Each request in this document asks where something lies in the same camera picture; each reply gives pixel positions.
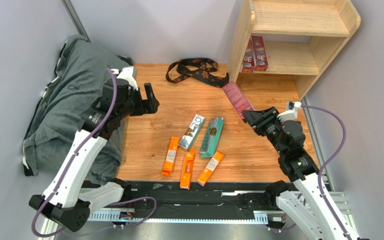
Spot silver red toothpaste box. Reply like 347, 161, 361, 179
222, 82, 255, 123

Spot red 3D toothpaste box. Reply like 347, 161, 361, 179
240, 38, 256, 73
251, 35, 269, 72

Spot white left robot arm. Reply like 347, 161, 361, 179
29, 78, 160, 232

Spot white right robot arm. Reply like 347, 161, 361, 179
242, 101, 361, 240

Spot wooden two-tier shelf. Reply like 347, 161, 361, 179
227, 0, 361, 99

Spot silver teal Oral toothpaste box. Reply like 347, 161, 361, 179
178, 114, 206, 151

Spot dark green pillow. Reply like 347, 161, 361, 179
22, 35, 130, 177

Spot orange toothpaste box left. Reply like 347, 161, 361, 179
161, 136, 180, 176

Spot orange toothpaste box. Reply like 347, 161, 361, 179
196, 151, 225, 187
161, 136, 180, 176
179, 148, 196, 190

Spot orange toothpaste box middle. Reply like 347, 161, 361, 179
179, 148, 196, 190

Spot orange toothpaste box right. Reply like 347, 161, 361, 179
196, 151, 225, 187

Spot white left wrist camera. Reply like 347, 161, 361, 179
111, 66, 139, 91

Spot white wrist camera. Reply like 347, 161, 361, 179
111, 66, 139, 91
277, 101, 302, 122

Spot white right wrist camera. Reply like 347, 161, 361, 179
277, 101, 302, 122

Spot black orange patterned strap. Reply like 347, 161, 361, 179
165, 57, 230, 89

